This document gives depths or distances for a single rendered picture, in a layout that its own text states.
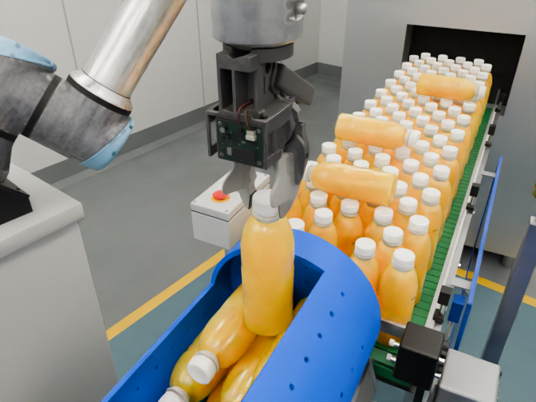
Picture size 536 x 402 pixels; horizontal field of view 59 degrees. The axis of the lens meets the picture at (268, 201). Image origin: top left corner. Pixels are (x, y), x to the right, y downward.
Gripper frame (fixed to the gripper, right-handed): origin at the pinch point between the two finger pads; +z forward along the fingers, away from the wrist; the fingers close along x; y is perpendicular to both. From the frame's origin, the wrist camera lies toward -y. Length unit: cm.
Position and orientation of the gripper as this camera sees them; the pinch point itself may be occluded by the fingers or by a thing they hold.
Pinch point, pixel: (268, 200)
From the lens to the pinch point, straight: 59.0
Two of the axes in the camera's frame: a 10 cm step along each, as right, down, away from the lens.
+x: 8.9, 2.4, -3.9
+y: -4.6, 4.7, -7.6
